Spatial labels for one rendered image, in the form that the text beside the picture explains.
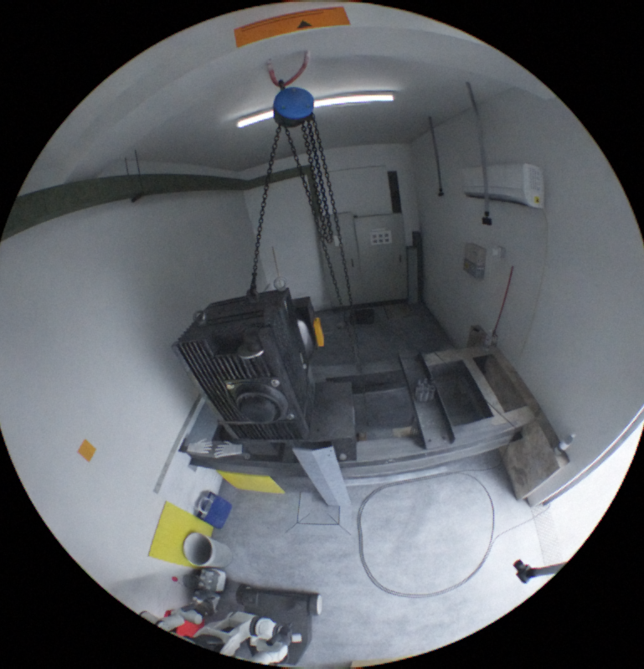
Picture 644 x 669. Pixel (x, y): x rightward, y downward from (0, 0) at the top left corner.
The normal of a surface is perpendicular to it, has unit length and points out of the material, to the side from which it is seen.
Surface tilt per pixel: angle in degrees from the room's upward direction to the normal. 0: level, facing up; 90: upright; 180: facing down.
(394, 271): 90
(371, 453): 0
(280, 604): 0
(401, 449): 0
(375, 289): 90
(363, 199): 90
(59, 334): 90
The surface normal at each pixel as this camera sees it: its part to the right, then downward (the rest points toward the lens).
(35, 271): 0.98, -0.12
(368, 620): -0.18, -0.83
